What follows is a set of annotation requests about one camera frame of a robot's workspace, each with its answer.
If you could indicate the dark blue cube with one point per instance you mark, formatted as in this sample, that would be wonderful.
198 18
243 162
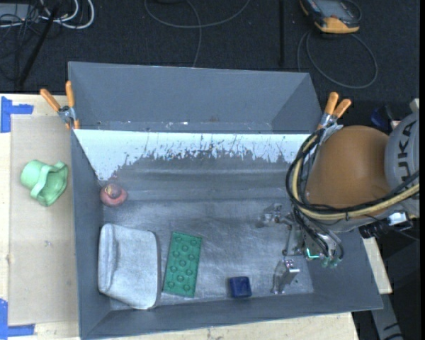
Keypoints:
239 287

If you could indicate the black cylinder on white bracket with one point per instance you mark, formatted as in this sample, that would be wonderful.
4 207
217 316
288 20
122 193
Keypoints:
396 219

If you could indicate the pale cardboard board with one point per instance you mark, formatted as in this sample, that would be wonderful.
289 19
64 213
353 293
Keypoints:
39 253

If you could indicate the dark green flat block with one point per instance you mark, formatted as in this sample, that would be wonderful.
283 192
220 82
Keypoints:
182 264

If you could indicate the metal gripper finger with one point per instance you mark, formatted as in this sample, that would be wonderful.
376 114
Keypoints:
274 214
287 273

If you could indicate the grey metal bin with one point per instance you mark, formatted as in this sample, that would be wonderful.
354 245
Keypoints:
216 204

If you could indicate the light green cup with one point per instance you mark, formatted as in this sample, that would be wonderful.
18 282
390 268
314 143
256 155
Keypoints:
46 182

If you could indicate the white cloth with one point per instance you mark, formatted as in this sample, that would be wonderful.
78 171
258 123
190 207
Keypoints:
127 264

